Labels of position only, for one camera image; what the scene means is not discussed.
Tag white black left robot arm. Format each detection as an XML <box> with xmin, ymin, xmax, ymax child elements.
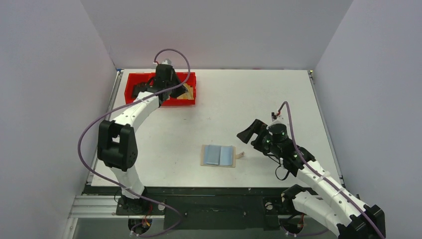
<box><xmin>97</xmin><ymin>62</ymin><xmax>187</xmax><ymax>200</ymax></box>

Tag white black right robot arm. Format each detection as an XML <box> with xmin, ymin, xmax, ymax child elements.
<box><xmin>237</xmin><ymin>119</ymin><xmax>386</xmax><ymax>239</ymax></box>

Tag yellow cards in bin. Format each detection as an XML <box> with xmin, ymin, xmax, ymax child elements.
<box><xmin>177</xmin><ymin>84</ymin><xmax>195</xmax><ymax>100</ymax></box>

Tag red three-compartment bin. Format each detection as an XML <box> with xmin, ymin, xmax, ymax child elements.
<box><xmin>124</xmin><ymin>72</ymin><xmax>197</xmax><ymax>107</ymax></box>

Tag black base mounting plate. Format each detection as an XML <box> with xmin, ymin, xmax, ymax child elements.
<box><xmin>115</xmin><ymin>187</ymin><xmax>296</xmax><ymax>231</ymax></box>

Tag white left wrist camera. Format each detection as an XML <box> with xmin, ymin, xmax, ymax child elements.
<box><xmin>154</xmin><ymin>58</ymin><xmax>173</xmax><ymax>67</ymax></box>

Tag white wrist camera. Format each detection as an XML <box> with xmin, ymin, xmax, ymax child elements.
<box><xmin>154</xmin><ymin>58</ymin><xmax>173</xmax><ymax>67</ymax></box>
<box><xmin>270</xmin><ymin>112</ymin><xmax>286</xmax><ymax>125</ymax></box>

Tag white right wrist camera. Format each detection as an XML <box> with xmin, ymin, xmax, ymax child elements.
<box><xmin>270</xmin><ymin>112</ymin><xmax>286</xmax><ymax>125</ymax></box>

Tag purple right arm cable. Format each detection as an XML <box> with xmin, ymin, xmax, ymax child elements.
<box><xmin>272</xmin><ymin>101</ymin><xmax>385</xmax><ymax>239</ymax></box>

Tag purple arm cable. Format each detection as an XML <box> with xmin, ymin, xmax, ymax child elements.
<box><xmin>272</xmin><ymin>101</ymin><xmax>385</xmax><ymax>239</ymax></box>
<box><xmin>77</xmin><ymin>48</ymin><xmax>191</xmax><ymax>228</ymax></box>

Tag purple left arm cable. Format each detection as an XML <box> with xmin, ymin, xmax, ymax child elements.
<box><xmin>77</xmin><ymin>48</ymin><xmax>191</xmax><ymax>228</ymax></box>

